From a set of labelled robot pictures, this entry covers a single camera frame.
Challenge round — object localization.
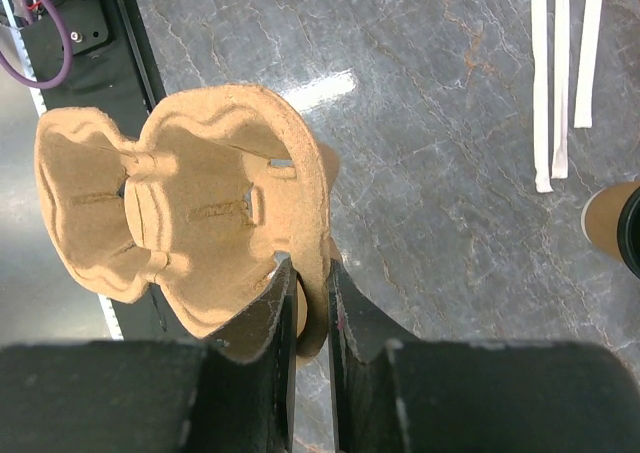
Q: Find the black coffee cup lid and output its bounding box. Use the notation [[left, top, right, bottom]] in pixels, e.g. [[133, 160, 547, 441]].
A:
[[617, 188, 640, 278]]

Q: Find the single paper coffee cup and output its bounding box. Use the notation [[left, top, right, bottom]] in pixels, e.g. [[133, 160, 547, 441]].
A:
[[581, 181, 639, 267]]

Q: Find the wrapped paper straw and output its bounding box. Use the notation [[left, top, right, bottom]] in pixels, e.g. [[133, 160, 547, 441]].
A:
[[551, 0, 571, 179], [531, 0, 553, 194], [574, 0, 603, 129]]

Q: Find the wrapped paper straw lower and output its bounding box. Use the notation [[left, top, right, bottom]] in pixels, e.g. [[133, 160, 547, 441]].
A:
[[531, 0, 553, 194]]

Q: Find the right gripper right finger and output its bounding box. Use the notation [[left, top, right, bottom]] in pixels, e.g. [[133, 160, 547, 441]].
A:
[[327, 262, 639, 452]]

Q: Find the brown pulp cup carrier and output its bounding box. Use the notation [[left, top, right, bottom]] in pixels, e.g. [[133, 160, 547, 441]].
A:
[[34, 84, 340, 364]]

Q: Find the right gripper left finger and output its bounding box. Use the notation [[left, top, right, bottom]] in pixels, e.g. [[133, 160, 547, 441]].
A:
[[1, 261, 297, 452]]

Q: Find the wrapped paper straw upper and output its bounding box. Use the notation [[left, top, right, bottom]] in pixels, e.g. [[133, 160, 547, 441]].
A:
[[574, 0, 603, 129]]

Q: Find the wrapped paper straw middle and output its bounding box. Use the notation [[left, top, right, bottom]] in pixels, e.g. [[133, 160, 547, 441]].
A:
[[551, 0, 571, 179]]

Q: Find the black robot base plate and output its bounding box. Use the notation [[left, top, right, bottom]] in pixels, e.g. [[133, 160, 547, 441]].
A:
[[16, 0, 165, 139]]

